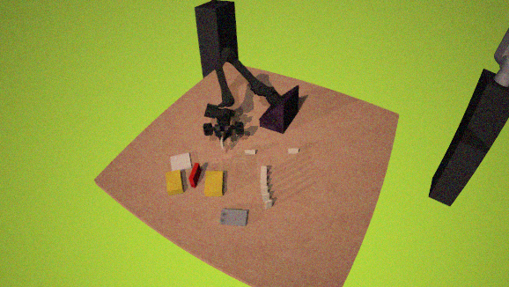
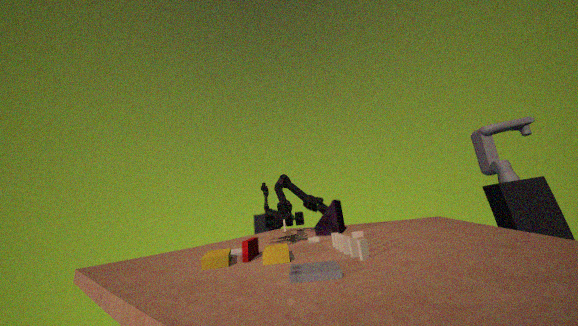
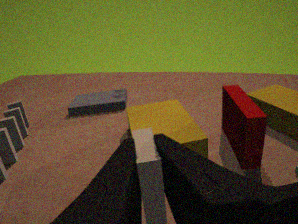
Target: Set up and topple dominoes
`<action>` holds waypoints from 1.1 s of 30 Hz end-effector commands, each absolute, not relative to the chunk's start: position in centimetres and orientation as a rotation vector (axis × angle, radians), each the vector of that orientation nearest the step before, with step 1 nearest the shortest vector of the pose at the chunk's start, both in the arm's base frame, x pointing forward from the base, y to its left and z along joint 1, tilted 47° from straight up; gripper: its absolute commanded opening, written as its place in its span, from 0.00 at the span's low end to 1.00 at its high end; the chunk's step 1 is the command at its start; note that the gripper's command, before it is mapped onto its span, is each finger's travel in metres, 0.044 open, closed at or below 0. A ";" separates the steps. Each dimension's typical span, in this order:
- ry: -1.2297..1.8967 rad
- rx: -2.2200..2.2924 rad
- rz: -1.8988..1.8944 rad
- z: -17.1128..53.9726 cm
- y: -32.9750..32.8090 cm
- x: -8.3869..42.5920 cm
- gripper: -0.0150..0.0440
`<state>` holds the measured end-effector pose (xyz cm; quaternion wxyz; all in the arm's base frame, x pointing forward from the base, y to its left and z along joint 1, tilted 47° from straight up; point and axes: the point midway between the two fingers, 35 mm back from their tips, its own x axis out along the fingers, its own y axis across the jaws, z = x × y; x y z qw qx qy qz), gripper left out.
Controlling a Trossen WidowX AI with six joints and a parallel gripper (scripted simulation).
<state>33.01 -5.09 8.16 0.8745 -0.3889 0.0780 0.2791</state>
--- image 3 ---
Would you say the red rectangular block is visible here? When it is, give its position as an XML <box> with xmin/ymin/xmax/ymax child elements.
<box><xmin>222</xmin><ymin>84</ymin><xmax>267</xmax><ymax>171</ymax></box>

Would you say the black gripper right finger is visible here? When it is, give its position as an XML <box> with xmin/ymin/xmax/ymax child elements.
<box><xmin>153</xmin><ymin>133</ymin><xmax>298</xmax><ymax>224</ymax></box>

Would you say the yellow rectangular block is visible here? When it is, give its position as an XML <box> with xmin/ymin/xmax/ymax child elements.
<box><xmin>126</xmin><ymin>100</ymin><xmax>209</xmax><ymax>159</ymax></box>
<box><xmin>246</xmin><ymin>84</ymin><xmax>298</xmax><ymax>140</ymax></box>

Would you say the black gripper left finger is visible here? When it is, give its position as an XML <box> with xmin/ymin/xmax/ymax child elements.
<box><xmin>52</xmin><ymin>137</ymin><xmax>141</xmax><ymax>224</ymax></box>

